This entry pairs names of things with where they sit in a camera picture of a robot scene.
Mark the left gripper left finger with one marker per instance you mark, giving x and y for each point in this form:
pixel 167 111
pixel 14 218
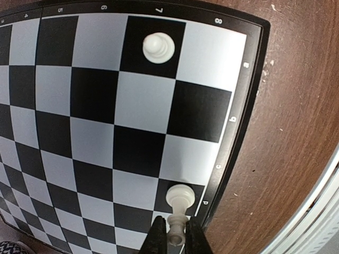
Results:
pixel 156 239

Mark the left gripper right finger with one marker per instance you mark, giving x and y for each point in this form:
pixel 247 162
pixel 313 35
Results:
pixel 195 239

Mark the black white chessboard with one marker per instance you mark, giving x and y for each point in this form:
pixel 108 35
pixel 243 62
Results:
pixel 93 135

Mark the red patterned bowl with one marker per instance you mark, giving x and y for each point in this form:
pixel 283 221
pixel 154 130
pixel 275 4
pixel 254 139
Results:
pixel 7 247

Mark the front aluminium rail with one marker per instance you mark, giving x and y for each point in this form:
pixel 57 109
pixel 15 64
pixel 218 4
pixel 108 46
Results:
pixel 316 220

